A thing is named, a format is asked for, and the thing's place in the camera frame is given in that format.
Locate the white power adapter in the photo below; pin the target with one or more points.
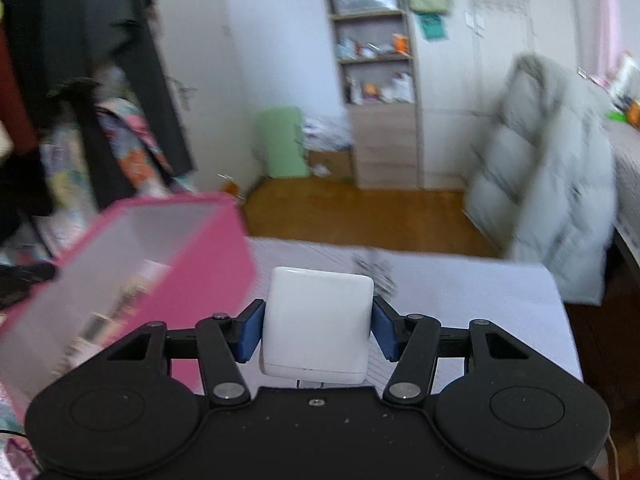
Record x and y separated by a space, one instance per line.
317 325

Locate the black hanging garment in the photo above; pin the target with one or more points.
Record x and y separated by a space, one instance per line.
100 60

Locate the wooden shelf cabinet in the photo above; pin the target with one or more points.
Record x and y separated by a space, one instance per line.
375 85

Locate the desk with clutter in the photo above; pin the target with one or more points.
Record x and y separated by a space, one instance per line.
627 160

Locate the grey puffer jacket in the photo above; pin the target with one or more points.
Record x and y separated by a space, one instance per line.
545 185

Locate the brown cardboard box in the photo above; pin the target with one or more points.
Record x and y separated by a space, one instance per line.
330 165

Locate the red garment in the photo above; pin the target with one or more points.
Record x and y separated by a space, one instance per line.
15 90

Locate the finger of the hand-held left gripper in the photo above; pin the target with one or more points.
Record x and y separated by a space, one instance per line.
25 272

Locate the light wooden wardrobe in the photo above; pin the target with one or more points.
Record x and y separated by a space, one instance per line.
490 85

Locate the green paper sheet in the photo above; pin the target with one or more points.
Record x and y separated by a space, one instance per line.
430 26

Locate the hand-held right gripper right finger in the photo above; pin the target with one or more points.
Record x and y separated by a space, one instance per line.
382 330

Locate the pink cardboard box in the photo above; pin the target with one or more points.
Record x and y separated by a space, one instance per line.
150 270

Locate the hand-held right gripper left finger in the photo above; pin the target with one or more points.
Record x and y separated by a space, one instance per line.
250 332

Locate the floral quilt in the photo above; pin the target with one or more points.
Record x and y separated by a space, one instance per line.
130 155

